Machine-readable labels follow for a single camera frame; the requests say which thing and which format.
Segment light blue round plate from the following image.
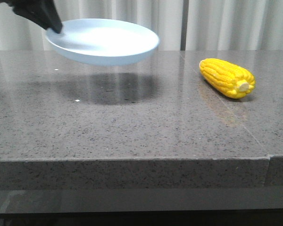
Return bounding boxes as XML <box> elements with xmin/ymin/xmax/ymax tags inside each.
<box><xmin>46</xmin><ymin>18</ymin><xmax>160</xmax><ymax>66</ymax></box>

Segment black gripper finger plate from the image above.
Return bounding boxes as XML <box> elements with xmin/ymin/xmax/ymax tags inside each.
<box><xmin>5</xmin><ymin>0</ymin><xmax>63</xmax><ymax>33</ymax></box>

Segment white curtain left panel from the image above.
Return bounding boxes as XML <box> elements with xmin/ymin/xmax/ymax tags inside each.
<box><xmin>0</xmin><ymin>0</ymin><xmax>185</xmax><ymax>50</ymax></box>

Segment yellow corn cob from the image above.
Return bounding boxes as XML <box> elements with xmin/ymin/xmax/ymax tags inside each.
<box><xmin>199</xmin><ymin>58</ymin><xmax>256</xmax><ymax>99</ymax></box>

